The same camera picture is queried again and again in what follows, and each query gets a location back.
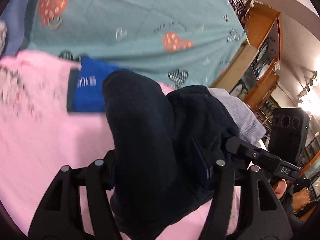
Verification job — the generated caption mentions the dark navy pants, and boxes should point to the dark navy pants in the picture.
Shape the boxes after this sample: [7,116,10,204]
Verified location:
[101,69,267,240]

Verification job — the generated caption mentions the black sleeved right forearm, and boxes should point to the black sleeved right forearm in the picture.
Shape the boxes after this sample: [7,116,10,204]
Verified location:
[279,182,305,234]

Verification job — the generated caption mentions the person's right hand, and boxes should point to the person's right hand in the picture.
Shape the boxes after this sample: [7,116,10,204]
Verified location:
[272,179,287,199]

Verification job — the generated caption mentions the wooden display cabinet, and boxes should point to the wooden display cabinet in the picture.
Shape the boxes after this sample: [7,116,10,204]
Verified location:
[211,0,320,221]

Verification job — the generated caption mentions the pink floral bed sheet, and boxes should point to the pink floral bed sheet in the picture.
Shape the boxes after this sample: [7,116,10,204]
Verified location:
[1,50,197,238]

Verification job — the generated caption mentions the folded blue clothes stack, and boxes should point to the folded blue clothes stack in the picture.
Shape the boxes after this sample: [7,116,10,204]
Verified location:
[66,56,131,113]

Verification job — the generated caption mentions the teal heart-pattern quilt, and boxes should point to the teal heart-pattern quilt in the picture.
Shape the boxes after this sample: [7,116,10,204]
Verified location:
[22,0,246,88]

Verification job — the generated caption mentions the floral patterned cushion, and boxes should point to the floral patterned cushion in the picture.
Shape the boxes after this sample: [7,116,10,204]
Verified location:
[0,20,7,55]

